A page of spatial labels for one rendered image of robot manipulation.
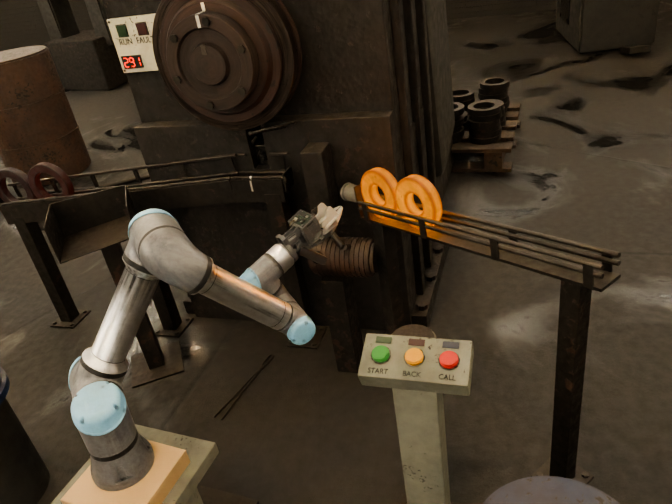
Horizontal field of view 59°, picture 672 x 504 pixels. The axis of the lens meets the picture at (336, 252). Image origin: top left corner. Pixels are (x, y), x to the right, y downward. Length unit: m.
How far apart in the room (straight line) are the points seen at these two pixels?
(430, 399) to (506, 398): 0.76
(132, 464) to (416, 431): 0.68
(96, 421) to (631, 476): 1.41
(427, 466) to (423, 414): 0.18
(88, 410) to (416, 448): 0.76
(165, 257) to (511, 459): 1.16
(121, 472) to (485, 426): 1.08
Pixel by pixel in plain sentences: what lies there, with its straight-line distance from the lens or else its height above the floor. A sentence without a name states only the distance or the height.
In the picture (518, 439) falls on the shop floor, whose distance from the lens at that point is 1.97.
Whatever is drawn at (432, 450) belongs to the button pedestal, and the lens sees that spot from 1.48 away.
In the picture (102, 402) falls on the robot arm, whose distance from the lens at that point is 1.50.
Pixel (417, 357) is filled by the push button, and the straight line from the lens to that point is 1.31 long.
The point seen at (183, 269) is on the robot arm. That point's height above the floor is 0.84.
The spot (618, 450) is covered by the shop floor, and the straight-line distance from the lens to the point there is 1.99.
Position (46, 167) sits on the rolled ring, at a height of 0.76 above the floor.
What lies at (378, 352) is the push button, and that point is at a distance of 1.33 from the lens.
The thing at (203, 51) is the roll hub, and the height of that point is 1.16.
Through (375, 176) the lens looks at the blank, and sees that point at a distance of 1.75.
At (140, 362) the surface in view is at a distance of 2.54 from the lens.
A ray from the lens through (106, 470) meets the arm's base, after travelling 1.58.
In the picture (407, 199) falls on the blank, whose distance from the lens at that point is 1.69.
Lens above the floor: 1.48
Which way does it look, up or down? 30 degrees down
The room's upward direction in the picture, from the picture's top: 10 degrees counter-clockwise
